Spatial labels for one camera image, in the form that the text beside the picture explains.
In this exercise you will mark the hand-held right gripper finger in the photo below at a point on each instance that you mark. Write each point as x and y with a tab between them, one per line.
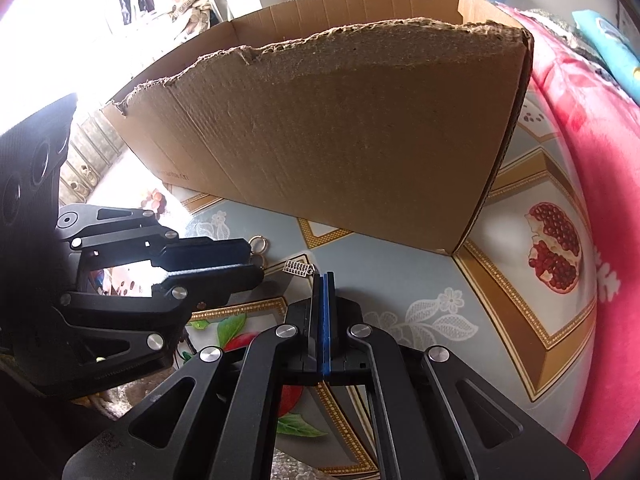
328	320
319	320

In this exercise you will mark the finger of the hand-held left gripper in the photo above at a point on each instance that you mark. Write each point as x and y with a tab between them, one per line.
205	252
215	282

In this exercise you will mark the small silver earring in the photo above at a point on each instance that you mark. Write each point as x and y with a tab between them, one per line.
299	267

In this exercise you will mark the torn brown cardboard box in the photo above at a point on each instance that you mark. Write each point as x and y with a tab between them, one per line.
350	135

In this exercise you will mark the fruit print tablecloth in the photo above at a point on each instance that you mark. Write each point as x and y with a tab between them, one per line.
425	285

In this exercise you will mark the pink blanket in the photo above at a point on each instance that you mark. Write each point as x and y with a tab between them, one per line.
600	185

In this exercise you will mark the grey patterned cushion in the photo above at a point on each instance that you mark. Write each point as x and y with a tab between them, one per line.
560	27

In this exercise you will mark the cyan pillow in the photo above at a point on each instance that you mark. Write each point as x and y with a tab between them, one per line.
610	45

